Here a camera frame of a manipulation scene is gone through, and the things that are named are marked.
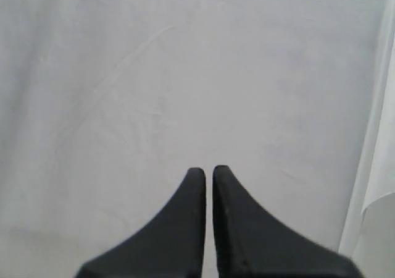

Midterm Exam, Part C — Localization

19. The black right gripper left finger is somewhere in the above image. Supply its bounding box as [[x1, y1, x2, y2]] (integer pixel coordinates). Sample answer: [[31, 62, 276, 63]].
[[77, 167, 206, 277]]

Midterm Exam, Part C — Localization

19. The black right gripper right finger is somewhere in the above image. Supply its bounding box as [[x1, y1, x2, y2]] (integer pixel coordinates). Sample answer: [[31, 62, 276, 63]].
[[212, 166, 363, 277]]

